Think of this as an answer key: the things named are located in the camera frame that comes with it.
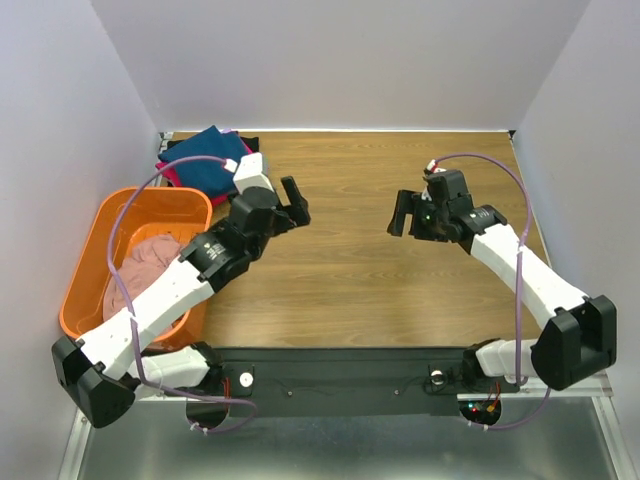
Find blue t shirt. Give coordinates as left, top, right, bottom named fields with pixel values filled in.
left=157, top=125, right=254, bottom=207

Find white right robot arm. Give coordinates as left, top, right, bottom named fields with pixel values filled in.
left=387, top=169, right=617, bottom=391

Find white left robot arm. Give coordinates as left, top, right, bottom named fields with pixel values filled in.
left=52, top=176, right=311, bottom=428

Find folded black t shirt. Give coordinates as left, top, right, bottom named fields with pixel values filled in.
left=160, top=131, right=260, bottom=160

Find orange plastic basket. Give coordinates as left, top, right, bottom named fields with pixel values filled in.
left=59, top=187, right=213, bottom=351

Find folded magenta t shirt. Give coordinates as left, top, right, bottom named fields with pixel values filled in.
left=157, top=139, right=251, bottom=197

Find dusty pink t shirt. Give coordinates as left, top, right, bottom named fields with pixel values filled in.
left=102, top=234, right=183, bottom=322

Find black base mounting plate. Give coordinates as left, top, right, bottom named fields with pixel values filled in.
left=195, top=342, right=518, bottom=418

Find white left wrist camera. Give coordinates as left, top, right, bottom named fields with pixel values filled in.
left=224, top=152, right=275, bottom=194

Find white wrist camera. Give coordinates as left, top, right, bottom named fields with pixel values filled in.
left=224, top=152, right=275, bottom=194
left=421, top=159, right=447, bottom=201

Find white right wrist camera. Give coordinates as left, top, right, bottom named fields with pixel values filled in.
left=421, top=159, right=447, bottom=201

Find aluminium rail frame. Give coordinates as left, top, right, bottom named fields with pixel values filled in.
left=57, top=130, right=624, bottom=480

